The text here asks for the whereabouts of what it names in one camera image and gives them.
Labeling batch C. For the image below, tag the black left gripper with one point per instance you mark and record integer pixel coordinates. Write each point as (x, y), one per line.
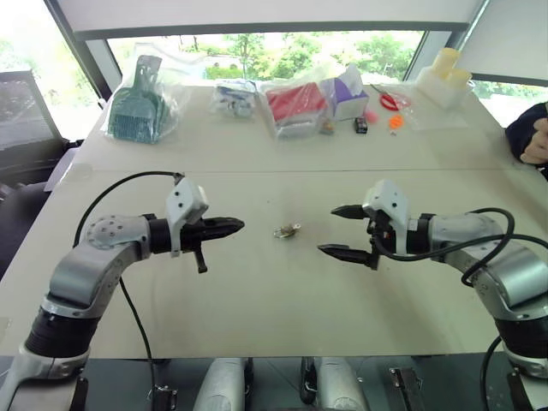
(198, 233)

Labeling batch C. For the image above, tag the small black box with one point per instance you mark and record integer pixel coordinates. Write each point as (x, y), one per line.
(361, 126)

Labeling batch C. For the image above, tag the clear bag around scoop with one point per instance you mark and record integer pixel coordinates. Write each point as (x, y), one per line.
(175, 103)

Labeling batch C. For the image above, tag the purple tissue box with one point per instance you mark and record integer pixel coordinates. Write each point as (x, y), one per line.
(349, 100)

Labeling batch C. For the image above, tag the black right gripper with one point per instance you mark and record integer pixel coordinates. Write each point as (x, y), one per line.
(381, 240)

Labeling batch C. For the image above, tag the small metal clip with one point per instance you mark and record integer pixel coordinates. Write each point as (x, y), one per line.
(283, 232)

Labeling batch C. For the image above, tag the small colourful trinket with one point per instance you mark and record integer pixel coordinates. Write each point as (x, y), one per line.
(327, 127)

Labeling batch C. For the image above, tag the white holder with cream cylinders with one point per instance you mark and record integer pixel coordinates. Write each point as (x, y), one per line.
(445, 81)

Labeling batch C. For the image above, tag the person's dark sleeved forearm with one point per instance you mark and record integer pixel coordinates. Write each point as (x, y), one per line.
(520, 124)

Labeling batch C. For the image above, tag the silver rounded robot leg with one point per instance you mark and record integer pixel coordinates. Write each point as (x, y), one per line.
(224, 385)
(340, 385)

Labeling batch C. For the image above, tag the bag of blue white items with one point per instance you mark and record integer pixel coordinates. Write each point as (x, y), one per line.
(233, 96)

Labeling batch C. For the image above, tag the pink small object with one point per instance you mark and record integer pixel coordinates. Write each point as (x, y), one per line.
(371, 115)

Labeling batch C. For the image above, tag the person's bare hand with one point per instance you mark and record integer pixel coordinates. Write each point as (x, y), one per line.
(535, 145)

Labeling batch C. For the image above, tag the metal latch bracket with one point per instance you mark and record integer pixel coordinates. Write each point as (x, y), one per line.
(164, 398)
(406, 387)

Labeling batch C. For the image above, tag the orange round object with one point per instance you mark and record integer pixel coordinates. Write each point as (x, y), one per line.
(396, 122)

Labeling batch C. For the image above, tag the green plastic scoop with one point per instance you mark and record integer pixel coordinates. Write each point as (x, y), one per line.
(137, 111)

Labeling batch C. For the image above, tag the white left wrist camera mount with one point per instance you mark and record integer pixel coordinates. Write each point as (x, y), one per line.
(185, 205)

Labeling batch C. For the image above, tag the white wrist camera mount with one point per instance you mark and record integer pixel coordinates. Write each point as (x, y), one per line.
(391, 201)
(185, 205)

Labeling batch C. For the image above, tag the red box in plastic bag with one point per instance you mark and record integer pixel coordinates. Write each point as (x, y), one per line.
(295, 103)

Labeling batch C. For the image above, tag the black mesh office chair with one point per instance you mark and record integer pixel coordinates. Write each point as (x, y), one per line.
(21, 111)

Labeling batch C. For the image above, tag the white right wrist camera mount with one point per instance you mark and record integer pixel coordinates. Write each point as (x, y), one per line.
(391, 201)

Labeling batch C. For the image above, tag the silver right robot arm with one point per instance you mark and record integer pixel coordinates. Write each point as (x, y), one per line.
(514, 274)

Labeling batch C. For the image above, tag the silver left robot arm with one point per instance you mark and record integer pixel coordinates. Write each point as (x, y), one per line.
(81, 274)

